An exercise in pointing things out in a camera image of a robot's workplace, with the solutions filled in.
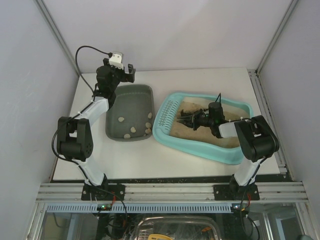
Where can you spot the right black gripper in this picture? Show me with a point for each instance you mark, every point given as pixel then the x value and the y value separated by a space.
pixel 193 120

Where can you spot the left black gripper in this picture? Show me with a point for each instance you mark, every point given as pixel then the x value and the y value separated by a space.
pixel 128 74

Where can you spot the black litter scoop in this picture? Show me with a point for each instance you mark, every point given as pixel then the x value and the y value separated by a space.
pixel 187 116

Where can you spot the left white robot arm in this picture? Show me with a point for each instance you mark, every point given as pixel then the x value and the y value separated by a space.
pixel 73 137

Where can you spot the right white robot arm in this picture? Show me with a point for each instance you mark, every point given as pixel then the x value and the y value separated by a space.
pixel 256 139

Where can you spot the teal cat litter box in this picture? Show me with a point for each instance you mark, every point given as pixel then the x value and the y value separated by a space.
pixel 162 127

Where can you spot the beige cat litter sand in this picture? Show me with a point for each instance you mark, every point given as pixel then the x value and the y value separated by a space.
pixel 202 134

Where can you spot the dark grey plastic bin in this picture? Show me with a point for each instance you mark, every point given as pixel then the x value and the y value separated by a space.
pixel 133 102

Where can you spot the clear plastic tub below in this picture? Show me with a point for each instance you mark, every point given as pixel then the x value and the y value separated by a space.
pixel 176 227

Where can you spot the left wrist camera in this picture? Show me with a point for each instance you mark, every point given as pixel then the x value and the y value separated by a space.
pixel 116 60

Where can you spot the aluminium front rail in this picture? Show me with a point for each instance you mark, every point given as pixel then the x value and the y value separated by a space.
pixel 266 192

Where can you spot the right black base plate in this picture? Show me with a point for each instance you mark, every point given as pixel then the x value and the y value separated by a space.
pixel 224 192

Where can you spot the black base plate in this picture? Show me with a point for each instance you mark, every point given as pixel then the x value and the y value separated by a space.
pixel 224 192
pixel 95 193

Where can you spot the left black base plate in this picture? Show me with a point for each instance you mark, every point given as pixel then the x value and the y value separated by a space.
pixel 95 193

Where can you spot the blue slotted cable duct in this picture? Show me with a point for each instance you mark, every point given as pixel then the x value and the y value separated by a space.
pixel 140 208

